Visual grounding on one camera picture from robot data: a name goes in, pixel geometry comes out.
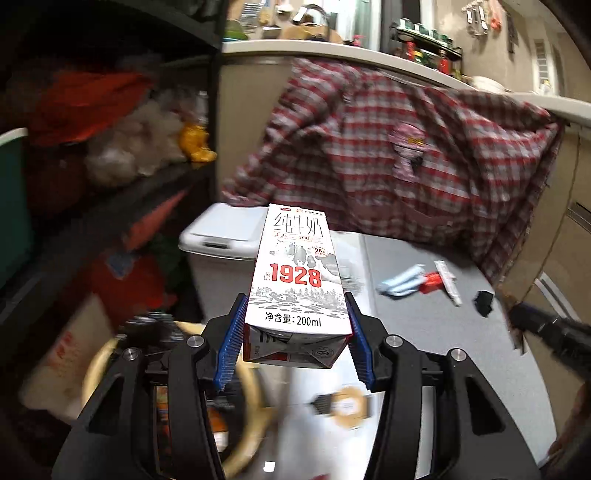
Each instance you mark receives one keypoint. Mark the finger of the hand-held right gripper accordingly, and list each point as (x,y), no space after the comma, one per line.
(531,318)

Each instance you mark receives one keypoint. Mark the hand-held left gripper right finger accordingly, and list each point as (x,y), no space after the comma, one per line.
(360,346)

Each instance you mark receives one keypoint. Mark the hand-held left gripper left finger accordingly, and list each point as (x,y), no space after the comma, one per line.
(228,350)

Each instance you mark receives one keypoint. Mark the red and white milk carton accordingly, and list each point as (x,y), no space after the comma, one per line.
(295,277)

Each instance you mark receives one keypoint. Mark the white trash bin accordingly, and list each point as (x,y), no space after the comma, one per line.
(217,230)

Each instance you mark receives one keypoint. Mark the black plastic piece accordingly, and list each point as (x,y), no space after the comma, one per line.
(484,302)

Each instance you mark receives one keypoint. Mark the brown tape roll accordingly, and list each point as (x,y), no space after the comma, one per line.
(346,408)

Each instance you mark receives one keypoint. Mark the white red tube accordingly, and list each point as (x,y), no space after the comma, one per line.
(449,281)

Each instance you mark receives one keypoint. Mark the red packet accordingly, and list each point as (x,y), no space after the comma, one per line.
(431,282)

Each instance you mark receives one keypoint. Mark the orange cardboard box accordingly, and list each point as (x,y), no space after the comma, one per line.
(129,277)

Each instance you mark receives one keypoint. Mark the beige round basket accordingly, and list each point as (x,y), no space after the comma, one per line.
(99,364)

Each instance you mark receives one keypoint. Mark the white sack with red print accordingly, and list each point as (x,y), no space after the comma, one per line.
(64,360)

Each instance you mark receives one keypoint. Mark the black shelf rack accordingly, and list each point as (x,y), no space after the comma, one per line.
(115,203)

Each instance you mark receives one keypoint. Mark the red plaid shirt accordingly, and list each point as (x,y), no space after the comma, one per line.
(369,138)

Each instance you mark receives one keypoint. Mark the yellow toy figure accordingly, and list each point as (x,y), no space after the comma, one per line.
(196,143)

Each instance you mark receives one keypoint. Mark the clear plastic bags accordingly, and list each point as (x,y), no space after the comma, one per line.
(134,143)

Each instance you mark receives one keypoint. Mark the white bowl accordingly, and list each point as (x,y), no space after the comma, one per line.
(487,84)

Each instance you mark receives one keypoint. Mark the green storage box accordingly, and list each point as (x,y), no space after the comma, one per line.
(14,207)

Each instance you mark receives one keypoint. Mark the orange bag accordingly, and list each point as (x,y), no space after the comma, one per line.
(87,106)

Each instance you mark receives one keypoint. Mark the black spice rack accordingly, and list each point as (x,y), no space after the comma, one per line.
(425,46)

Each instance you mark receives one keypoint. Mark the white kitchen counter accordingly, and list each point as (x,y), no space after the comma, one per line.
(323,48)

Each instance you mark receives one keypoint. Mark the hanging kitchen utensils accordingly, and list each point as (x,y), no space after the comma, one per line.
(478,16)

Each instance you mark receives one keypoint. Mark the chrome faucet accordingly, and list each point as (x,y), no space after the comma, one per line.
(309,14)

